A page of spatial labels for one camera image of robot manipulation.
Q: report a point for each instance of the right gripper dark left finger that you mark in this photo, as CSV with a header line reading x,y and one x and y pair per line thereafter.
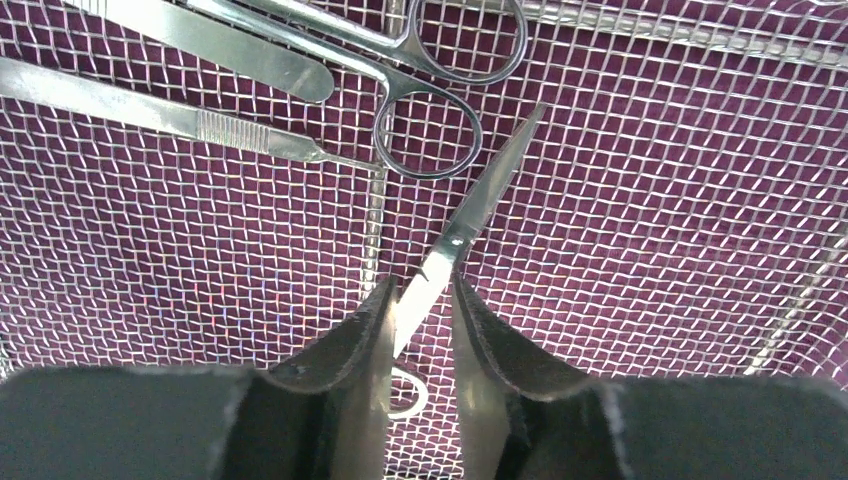
x,y
320,414

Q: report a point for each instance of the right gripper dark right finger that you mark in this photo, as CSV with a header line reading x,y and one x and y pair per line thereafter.
x,y
526,414

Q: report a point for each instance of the steel surgical scissors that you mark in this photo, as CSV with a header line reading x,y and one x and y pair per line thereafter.
x,y
463,227

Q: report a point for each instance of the magenta surgical wrap cloth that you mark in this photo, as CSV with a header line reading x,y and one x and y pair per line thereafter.
x,y
682,208

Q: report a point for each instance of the metal mesh instrument tray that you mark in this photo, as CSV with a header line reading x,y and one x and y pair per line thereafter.
x,y
423,239

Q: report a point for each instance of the large steel dressing forceps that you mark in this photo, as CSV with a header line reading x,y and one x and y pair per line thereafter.
x,y
211,40

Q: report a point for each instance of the large steel ring scissors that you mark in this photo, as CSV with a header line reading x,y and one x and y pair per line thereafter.
x,y
311,30

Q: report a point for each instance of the steel scalpel handle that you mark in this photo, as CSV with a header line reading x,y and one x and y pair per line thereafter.
x,y
40,85

